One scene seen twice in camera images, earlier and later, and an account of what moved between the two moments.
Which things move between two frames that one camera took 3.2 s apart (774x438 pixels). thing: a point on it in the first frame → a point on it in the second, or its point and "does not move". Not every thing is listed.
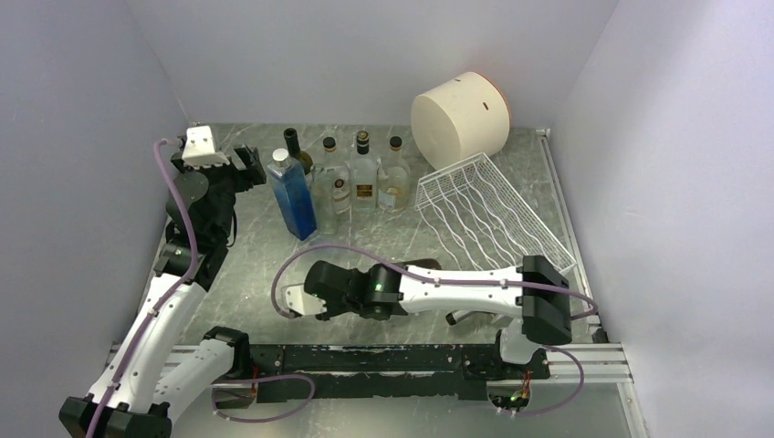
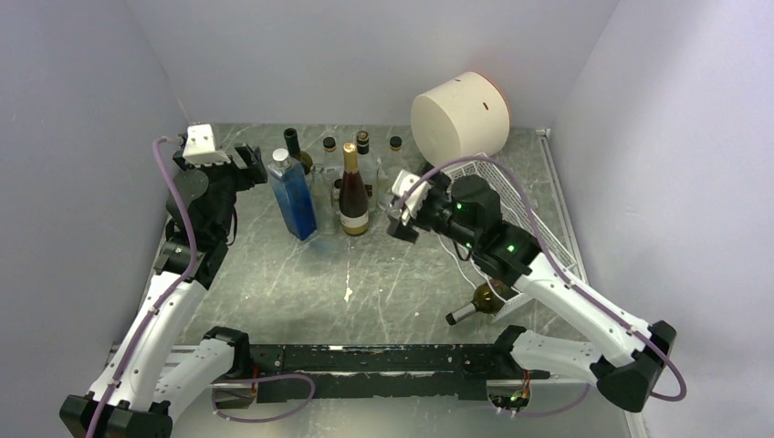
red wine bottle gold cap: (428, 263) → (353, 195)
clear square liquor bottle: (364, 176) does not move
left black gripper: (246, 177) does not move
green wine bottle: (295, 152) does not move
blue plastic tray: (293, 192) does not move
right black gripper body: (341, 307) → (434, 215)
